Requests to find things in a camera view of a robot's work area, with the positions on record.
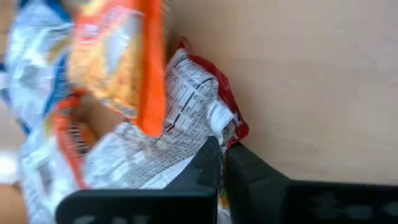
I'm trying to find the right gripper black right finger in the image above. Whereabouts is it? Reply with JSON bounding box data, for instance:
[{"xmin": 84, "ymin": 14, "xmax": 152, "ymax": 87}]
[{"xmin": 223, "ymin": 142, "xmax": 398, "ymax": 224}]

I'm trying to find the orange Maruchan noodle pack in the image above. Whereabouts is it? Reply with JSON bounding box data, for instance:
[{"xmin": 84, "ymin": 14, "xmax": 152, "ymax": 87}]
[
  {"xmin": 17, "ymin": 90, "xmax": 91, "ymax": 224},
  {"xmin": 67, "ymin": 0, "xmax": 167, "ymax": 138}
]

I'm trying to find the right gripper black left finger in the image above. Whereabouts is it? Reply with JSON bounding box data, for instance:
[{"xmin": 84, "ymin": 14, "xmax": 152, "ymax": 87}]
[{"xmin": 55, "ymin": 136, "xmax": 223, "ymax": 224}]

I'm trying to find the blue Maruchan noodle pack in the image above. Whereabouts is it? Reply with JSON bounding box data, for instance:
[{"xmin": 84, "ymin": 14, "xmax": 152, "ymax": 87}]
[{"xmin": 0, "ymin": 0, "xmax": 77, "ymax": 136}]

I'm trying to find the red Maruchan noodle pack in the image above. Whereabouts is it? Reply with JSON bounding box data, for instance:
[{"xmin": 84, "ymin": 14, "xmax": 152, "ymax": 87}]
[{"xmin": 83, "ymin": 36, "xmax": 250, "ymax": 224}]

